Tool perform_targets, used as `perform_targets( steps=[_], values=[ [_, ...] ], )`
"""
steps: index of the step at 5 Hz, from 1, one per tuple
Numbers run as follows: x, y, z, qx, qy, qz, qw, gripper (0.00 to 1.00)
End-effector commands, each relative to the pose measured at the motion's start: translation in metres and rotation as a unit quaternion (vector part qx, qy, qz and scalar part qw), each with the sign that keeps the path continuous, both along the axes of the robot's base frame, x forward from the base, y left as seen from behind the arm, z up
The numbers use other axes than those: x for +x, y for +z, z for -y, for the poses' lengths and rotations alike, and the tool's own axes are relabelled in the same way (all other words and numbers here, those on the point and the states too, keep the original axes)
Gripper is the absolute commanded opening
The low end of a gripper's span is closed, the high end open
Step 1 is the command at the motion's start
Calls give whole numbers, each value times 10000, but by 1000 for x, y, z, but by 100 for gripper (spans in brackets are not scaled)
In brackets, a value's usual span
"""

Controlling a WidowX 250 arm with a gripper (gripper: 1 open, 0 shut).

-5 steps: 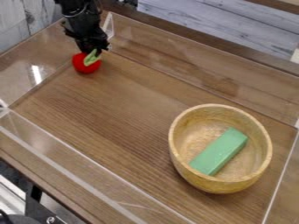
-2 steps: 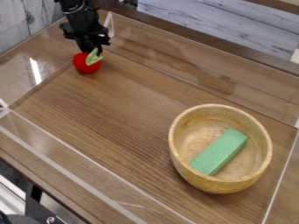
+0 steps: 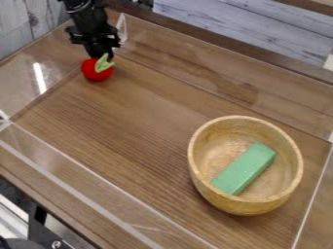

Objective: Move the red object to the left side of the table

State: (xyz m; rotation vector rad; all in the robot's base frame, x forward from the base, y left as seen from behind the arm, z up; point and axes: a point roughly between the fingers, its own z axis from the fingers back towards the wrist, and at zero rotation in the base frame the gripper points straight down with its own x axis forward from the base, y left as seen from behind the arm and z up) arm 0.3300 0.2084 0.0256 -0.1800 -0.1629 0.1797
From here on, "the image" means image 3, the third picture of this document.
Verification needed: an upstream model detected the light wooden bowl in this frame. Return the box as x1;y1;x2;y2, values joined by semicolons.
188;116;305;216

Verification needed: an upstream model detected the red plush strawberry green leaf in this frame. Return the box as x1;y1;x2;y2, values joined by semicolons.
81;53;116;82

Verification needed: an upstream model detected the clear acrylic tray wall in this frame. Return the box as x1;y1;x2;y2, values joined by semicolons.
0;11;333;249

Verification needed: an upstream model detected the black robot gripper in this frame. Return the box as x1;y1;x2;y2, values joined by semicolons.
61;0;121;62

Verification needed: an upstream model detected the clear acrylic corner bracket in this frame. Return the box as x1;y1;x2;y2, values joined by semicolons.
116;13;129;46

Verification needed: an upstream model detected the green rectangular block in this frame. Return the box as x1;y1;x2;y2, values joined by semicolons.
212;142;277;196

